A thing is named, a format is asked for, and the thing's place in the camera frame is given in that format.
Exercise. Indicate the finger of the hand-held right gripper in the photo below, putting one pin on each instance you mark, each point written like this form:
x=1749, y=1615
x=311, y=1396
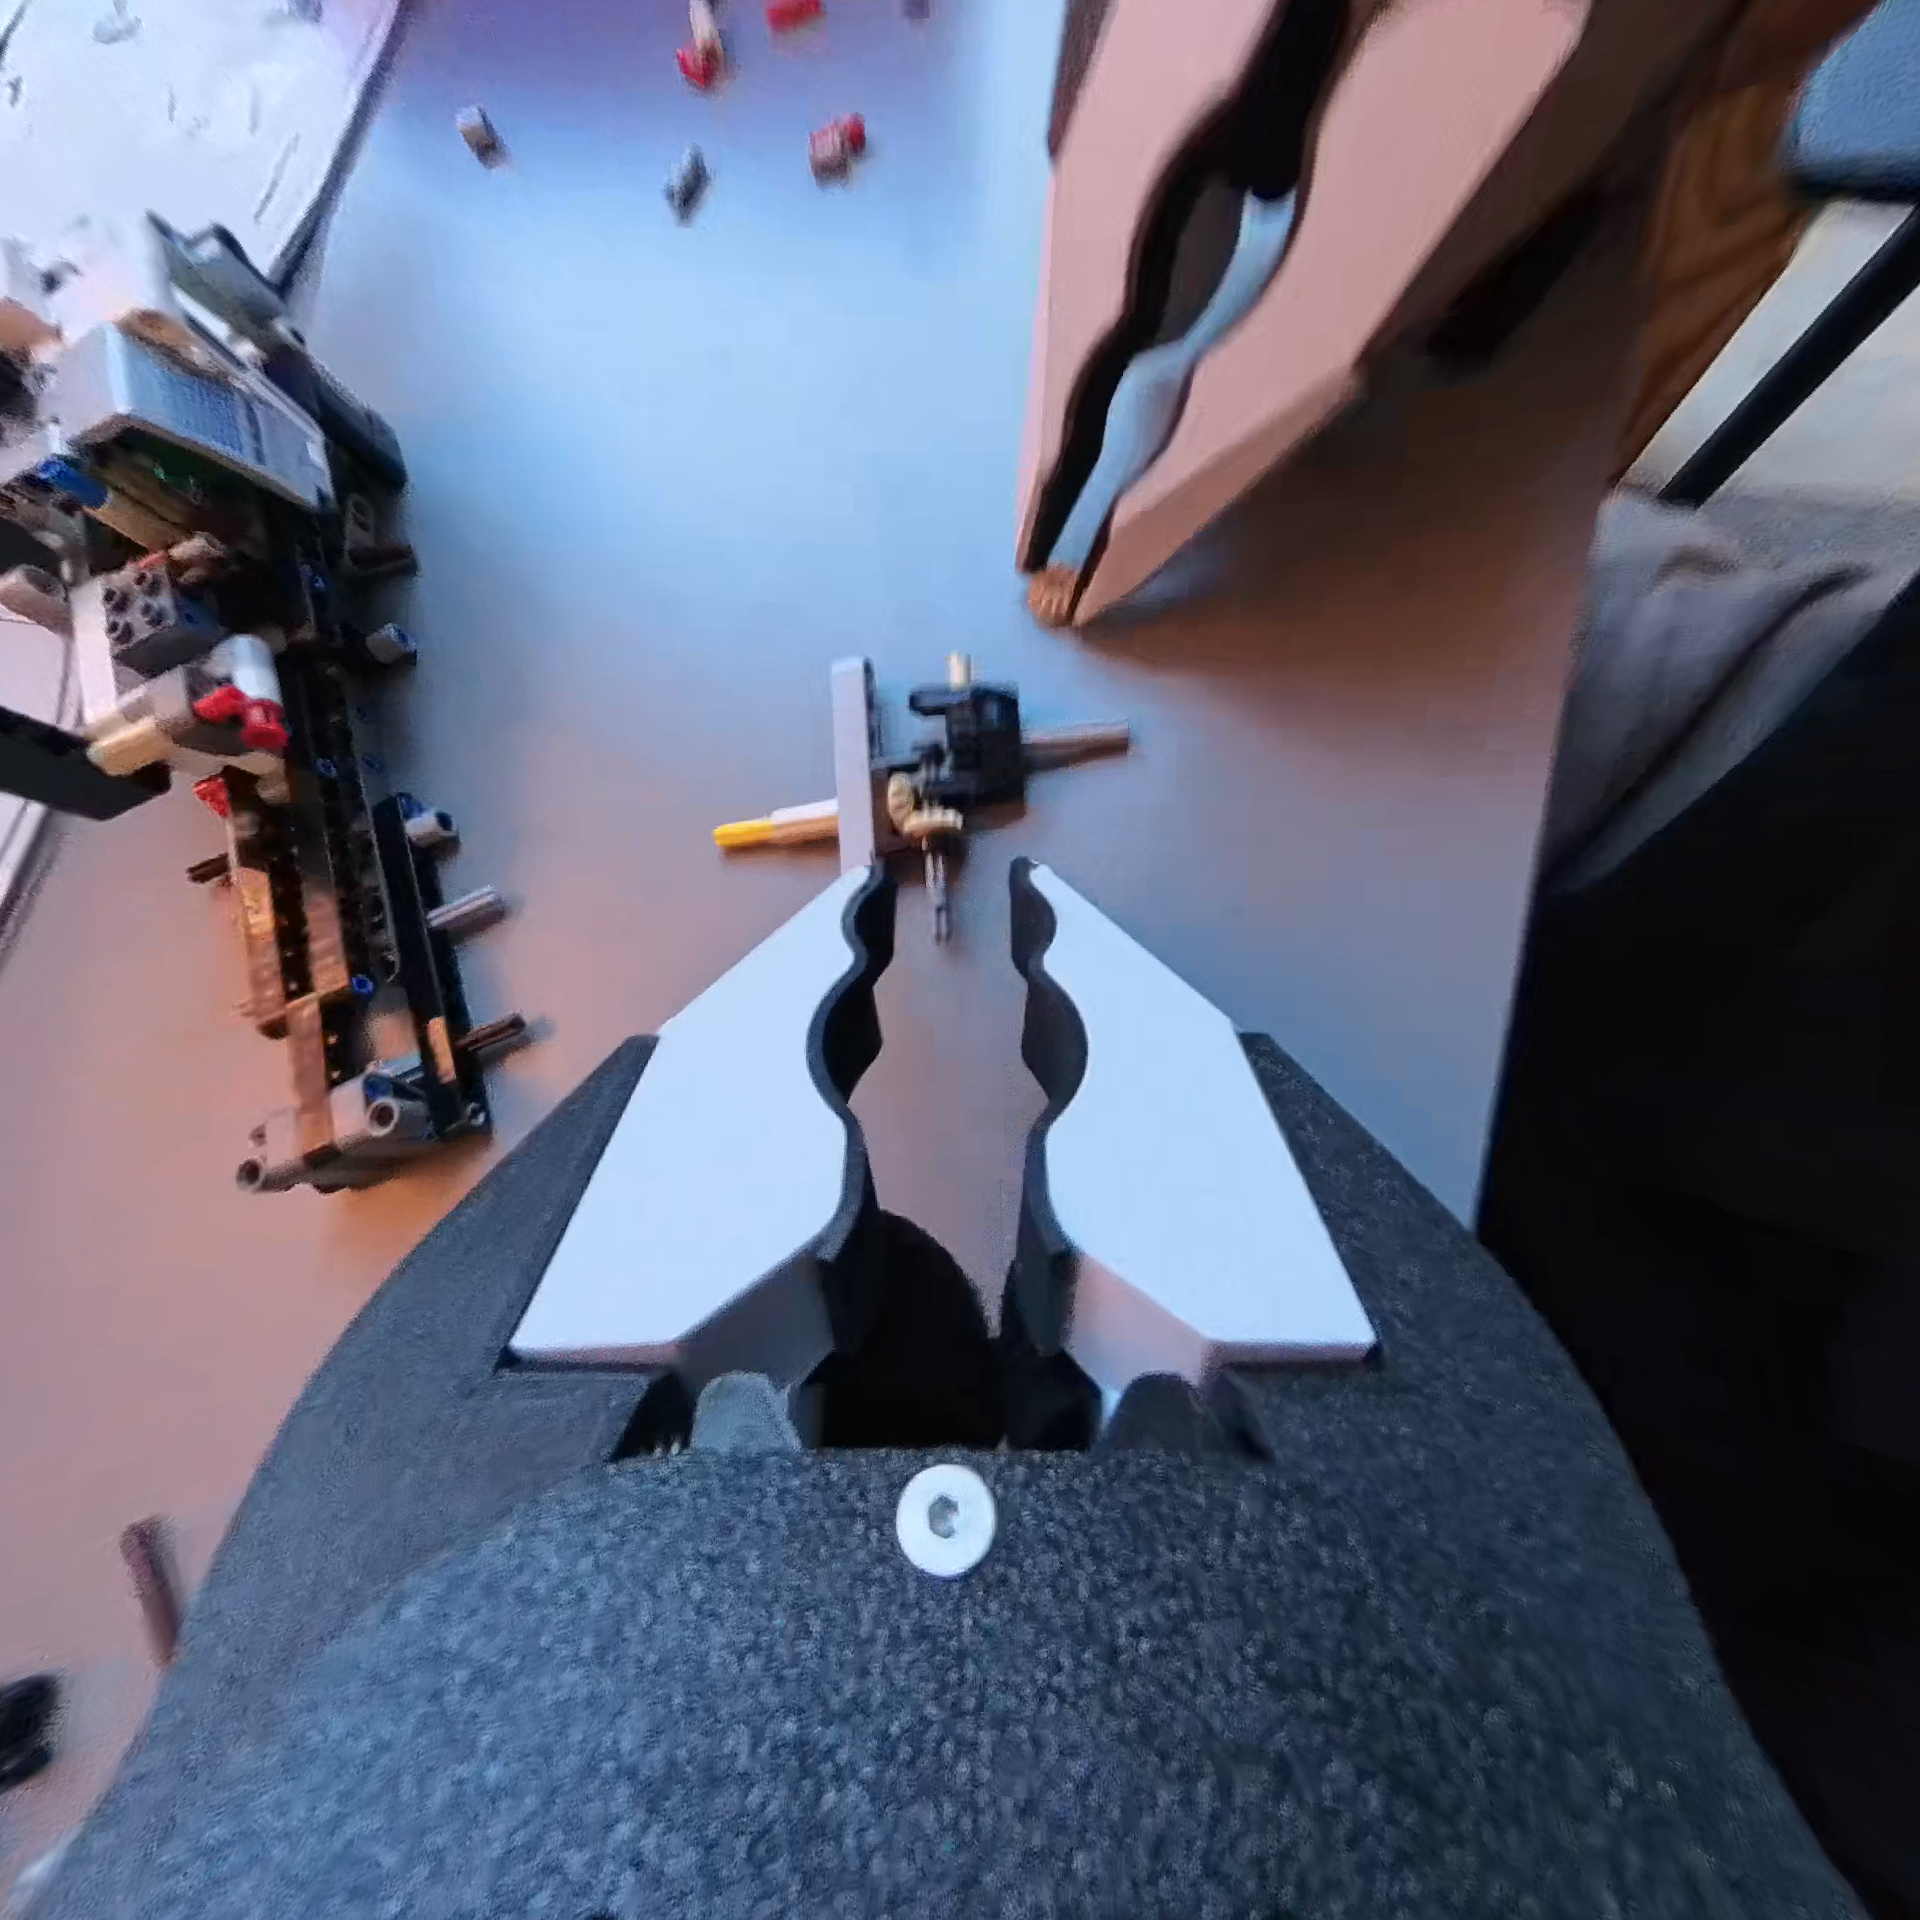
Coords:
x=1119, y=164
x=1394, y=195

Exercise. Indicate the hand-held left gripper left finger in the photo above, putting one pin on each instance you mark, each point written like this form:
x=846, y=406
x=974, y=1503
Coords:
x=705, y=1171

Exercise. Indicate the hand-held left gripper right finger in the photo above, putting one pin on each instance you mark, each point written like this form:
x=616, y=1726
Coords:
x=1170, y=1171

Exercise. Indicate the grey cloth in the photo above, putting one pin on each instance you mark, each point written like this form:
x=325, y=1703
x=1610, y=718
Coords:
x=1710, y=660

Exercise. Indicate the lego instruction booklet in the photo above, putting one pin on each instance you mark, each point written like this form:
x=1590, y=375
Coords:
x=166, y=106

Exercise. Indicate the black lego piece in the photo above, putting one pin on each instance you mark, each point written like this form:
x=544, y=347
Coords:
x=29, y=1724

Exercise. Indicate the large black grey lego build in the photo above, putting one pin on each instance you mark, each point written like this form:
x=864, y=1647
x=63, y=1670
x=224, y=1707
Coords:
x=315, y=886

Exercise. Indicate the person's dark clothing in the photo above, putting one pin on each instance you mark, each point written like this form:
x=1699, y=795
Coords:
x=1723, y=1276

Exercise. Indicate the black metal bar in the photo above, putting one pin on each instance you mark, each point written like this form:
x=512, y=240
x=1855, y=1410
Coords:
x=1800, y=353

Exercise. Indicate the brown lego axle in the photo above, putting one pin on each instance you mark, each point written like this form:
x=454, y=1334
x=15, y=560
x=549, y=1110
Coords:
x=153, y=1590

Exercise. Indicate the tan lego gear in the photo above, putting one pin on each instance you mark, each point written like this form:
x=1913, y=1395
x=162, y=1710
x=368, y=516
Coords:
x=1053, y=596

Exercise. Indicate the small grey black lego assembly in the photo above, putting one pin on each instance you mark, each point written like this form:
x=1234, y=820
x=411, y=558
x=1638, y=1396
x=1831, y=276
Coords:
x=961, y=734

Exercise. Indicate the wooden post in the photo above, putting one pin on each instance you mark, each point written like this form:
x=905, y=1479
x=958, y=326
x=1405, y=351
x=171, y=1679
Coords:
x=1723, y=255

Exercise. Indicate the scattered small lego pieces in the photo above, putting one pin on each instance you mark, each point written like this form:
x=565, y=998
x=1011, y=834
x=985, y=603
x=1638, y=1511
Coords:
x=837, y=146

